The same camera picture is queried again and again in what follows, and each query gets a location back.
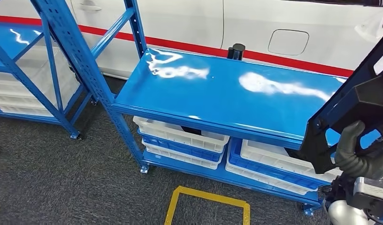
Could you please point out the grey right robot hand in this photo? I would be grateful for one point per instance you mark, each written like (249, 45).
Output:
(353, 136)

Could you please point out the black plastic bracket part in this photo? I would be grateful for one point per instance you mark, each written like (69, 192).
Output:
(365, 96)

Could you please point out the black part in crate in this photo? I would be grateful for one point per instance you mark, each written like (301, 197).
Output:
(191, 130)

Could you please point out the blue metal shelf rack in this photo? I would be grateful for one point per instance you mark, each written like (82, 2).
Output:
(5, 40)
(185, 90)

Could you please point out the blue plastic crate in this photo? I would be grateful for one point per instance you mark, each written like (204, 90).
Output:
(185, 150)
(272, 174)

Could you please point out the yellow floor tape square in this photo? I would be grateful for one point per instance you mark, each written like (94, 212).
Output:
(210, 198)

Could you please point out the white car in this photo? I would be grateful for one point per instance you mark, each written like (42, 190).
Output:
(179, 18)

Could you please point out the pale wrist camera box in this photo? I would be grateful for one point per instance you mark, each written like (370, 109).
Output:
(372, 188)

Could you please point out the black stanchion post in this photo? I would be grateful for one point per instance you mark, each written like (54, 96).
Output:
(236, 51)

